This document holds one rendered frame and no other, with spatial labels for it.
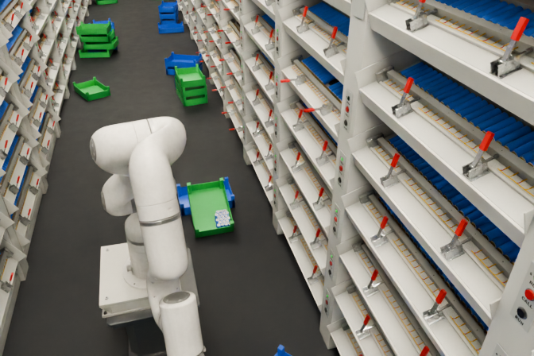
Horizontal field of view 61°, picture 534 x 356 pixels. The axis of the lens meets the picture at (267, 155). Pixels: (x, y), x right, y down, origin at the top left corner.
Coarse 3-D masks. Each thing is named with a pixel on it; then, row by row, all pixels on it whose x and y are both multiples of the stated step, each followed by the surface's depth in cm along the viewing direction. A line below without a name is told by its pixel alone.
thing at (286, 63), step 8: (288, 56) 187; (296, 56) 187; (304, 56) 189; (280, 64) 187; (288, 64) 188; (288, 72) 184; (296, 88) 172; (304, 88) 170; (312, 88) 168; (304, 96) 165; (312, 96) 163; (312, 104) 159; (320, 104) 157; (312, 112) 162; (320, 120) 154; (328, 120) 148; (336, 120) 147; (328, 128) 147; (336, 128) 137; (336, 136) 141
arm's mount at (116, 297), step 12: (108, 252) 173; (120, 252) 173; (108, 264) 168; (120, 264) 168; (108, 276) 164; (120, 276) 164; (108, 288) 159; (120, 288) 159; (132, 288) 159; (180, 288) 160; (108, 300) 155; (120, 300) 155; (132, 300) 156; (144, 300) 158; (108, 312) 157; (120, 312) 158
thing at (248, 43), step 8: (248, 0) 241; (248, 8) 243; (256, 8) 244; (240, 16) 251; (240, 24) 254; (240, 32) 257; (248, 40) 252; (248, 48) 254; (248, 72) 261; (248, 80) 264; (248, 104) 272; (248, 112) 274; (248, 136) 283; (248, 160) 292
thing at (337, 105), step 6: (294, 60) 186; (294, 66) 185; (300, 66) 180; (306, 72) 174; (312, 78) 169; (312, 84) 168; (318, 84) 164; (312, 90) 165; (324, 90) 159; (318, 96) 160; (324, 96) 159; (330, 96) 155; (330, 102) 154; (336, 102) 150; (336, 108) 150
